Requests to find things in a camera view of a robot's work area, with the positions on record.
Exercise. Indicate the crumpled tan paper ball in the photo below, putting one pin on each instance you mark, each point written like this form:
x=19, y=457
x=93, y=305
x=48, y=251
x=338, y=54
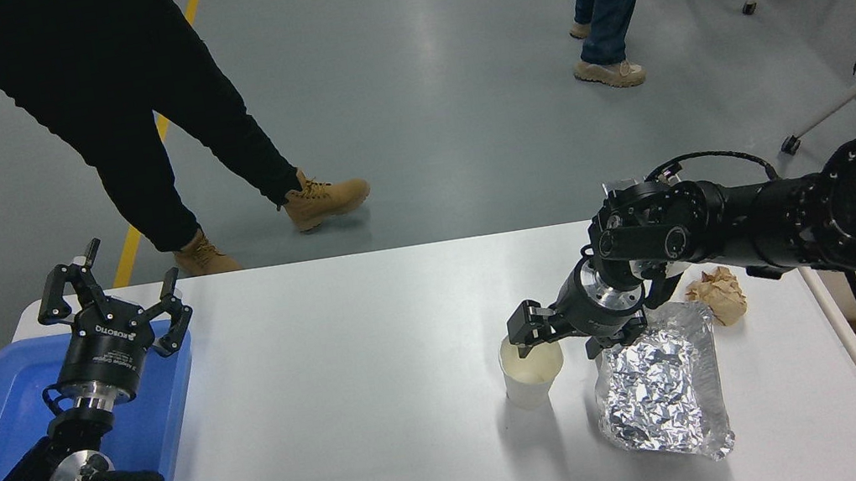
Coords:
x=721, y=298

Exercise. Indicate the crumpled silver foil tray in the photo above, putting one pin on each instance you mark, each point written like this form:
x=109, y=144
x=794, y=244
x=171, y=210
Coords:
x=656, y=402

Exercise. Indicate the metal floor socket plate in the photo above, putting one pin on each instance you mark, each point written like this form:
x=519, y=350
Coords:
x=617, y=185

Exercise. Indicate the white paper cup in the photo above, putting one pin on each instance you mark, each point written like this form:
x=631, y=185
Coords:
x=530, y=386

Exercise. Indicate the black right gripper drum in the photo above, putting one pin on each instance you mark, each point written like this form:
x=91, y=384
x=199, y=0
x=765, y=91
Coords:
x=580, y=320

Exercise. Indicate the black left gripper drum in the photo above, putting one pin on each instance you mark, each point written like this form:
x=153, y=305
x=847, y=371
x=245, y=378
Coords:
x=109, y=347

